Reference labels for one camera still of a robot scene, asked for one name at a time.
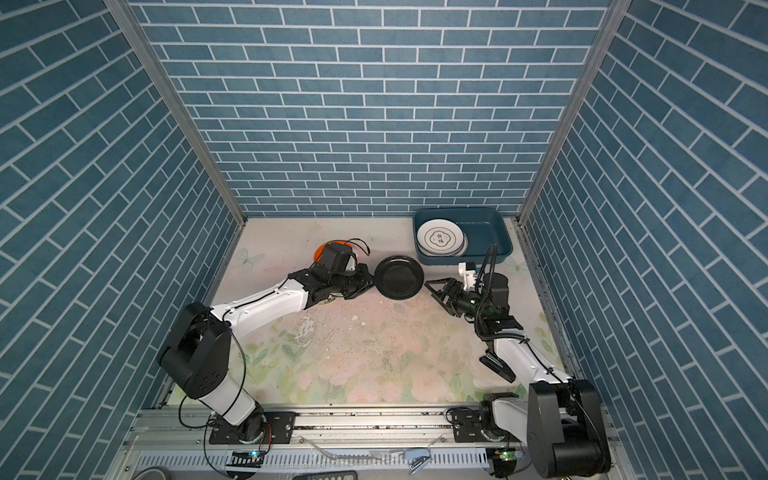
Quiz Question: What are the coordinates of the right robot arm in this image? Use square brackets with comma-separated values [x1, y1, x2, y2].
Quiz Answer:
[424, 245, 612, 479]

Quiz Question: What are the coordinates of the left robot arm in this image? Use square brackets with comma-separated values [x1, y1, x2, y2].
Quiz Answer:
[157, 240, 373, 444]

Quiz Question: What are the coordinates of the aluminium mounting rail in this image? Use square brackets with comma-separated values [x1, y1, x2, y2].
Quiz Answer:
[104, 404, 637, 480]

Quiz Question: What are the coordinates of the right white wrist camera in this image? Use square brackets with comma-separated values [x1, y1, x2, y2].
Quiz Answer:
[458, 262, 478, 291]

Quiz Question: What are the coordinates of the white plate clover emblem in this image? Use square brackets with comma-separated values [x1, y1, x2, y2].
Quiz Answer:
[416, 219, 468, 257]

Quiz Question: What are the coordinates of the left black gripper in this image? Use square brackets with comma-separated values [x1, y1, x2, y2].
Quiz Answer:
[329, 262, 382, 299]

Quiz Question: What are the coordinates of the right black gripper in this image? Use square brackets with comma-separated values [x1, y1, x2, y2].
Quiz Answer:
[427, 278, 490, 322]

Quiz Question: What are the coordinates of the orange plastic plate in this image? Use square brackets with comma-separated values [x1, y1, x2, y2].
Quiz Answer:
[314, 240, 355, 268]

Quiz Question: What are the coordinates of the black round plate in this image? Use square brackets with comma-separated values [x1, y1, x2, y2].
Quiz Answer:
[374, 255, 424, 301]

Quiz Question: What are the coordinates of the teal plastic bin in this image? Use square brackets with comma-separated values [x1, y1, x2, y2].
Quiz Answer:
[413, 207, 513, 266]

